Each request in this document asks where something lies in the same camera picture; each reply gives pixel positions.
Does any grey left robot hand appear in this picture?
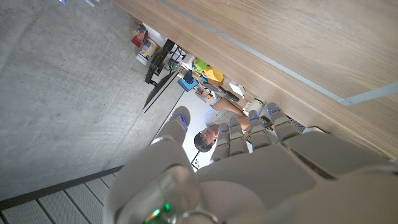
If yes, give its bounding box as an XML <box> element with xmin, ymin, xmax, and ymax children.
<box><xmin>102</xmin><ymin>101</ymin><xmax>398</xmax><ymax>224</ymax></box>

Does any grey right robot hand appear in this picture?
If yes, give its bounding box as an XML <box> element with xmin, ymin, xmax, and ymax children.
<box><xmin>58</xmin><ymin>0</ymin><xmax>101</xmax><ymax>7</ymax></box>

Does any red snack bag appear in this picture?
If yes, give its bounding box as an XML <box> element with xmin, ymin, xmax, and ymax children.
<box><xmin>130</xmin><ymin>24</ymin><xmax>149</xmax><ymax>49</ymax></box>

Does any person in white t-shirt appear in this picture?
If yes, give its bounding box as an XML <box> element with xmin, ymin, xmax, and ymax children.
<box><xmin>193</xmin><ymin>98</ymin><xmax>249</xmax><ymax>153</ymax></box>

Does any white labelled canister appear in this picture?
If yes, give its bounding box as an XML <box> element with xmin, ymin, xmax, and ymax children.
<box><xmin>136</xmin><ymin>37</ymin><xmax>159</xmax><ymax>66</ymax></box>

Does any black computer mouse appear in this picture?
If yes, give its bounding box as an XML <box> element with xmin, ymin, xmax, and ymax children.
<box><xmin>225</xmin><ymin>91</ymin><xmax>240</xmax><ymax>103</ymax></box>

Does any white flat adapter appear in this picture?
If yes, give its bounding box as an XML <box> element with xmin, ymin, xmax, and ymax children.
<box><xmin>229</xmin><ymin>80</ymin><xmax>246</xmax><ymax>99</ymax></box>

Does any black computer monitor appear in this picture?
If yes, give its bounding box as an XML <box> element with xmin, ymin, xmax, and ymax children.
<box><xmin>142</xmin><ymin>39</ymin><xmax>180</xmax><ymax>113</ymax></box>

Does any white toy cube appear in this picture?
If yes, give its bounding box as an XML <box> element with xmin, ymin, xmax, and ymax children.
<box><xmin>183</xmin><ymin>53</ymin><xmax>197</xmax><ymax>68</ymax></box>

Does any yellow toy cup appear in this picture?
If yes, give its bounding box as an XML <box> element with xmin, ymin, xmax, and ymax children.
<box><xmin>203</xmin><ymin>65</ymin><xmax>224</xmax><ymax>83</ymax></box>

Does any blue flat box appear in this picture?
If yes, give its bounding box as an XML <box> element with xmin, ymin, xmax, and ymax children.
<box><xmin>177</xmin><ymin>73</ymin><xmax>199</xmax><ymax>93</ymax></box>

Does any dark blue mug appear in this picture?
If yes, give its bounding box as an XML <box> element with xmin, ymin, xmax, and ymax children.
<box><xmin>183</xmin><ymin>70</ymin><xmax>195</xmax><ymax>85</ymax></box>

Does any green toy cube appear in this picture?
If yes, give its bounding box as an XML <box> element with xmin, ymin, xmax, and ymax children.
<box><xmin>193</xmin><ymin>58</ymin><xmax>208</xmax><ymax>72</ymax></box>

